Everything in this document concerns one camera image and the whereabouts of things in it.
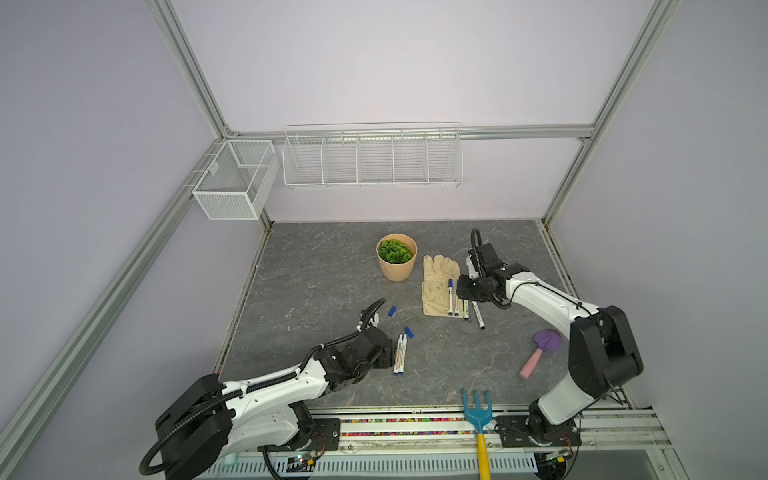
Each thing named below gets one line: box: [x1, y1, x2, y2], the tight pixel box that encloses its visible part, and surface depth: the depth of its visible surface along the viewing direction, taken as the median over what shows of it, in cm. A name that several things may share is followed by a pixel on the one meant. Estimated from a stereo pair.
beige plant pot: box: [376, 233, 418, 282], surface depth 100 cm
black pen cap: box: [398, 332, 408, 375], surface depth 88 cm
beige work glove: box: [422, 254, 464, 318], surface depth 104 cm
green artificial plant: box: [378, 239, 413, 264], surface depth 98 cm
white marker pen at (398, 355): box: [393, 333, 403, 376], surface depth 88 cm
